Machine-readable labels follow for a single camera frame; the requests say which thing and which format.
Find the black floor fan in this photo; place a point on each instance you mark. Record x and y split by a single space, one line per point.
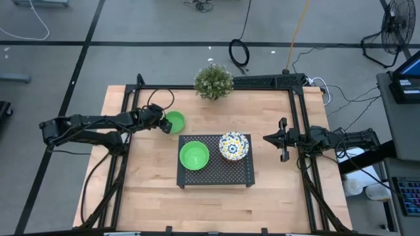
398 29

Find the yellow patterned ceramic mini bowl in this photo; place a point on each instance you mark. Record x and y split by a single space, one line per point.
233 146

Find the keyboard with coloured keys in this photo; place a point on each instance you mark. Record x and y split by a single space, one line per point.
408 196

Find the black aluminium rig frame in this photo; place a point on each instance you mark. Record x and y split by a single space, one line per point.
183 87

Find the laptop with blue screen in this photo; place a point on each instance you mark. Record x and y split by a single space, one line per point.
411 69

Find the potted artificial green plant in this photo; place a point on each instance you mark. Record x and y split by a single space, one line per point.
213 82

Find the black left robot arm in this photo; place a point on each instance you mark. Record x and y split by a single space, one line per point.
98 119

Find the green plastic mini bowl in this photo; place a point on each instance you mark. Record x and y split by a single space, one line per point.
194 155
178 121

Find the white round lid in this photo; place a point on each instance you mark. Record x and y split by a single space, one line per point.
377 192
352 187

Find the black diagonal beam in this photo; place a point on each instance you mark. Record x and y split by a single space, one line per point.
367 160

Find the black floor object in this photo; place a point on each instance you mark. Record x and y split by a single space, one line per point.
4 109

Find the black perforated metal rack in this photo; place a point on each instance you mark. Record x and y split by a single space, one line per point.
215 178

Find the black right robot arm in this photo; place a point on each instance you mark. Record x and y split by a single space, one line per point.
354 139

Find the black perforated electronics box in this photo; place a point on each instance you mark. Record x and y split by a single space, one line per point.
279 80

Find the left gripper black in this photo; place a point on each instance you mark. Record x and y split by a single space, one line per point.
154 114

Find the white paper sheet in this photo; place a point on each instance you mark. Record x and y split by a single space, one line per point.
364 175

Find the silver metal plate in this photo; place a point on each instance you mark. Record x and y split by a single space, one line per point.
121 234

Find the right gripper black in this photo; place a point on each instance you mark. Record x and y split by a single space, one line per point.
292 137

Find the grey floor base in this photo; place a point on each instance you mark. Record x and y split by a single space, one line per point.
14 78

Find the grey side desk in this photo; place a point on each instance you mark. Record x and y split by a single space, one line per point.
393 226
407 131

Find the black labelled device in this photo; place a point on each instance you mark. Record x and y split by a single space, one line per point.
398 95

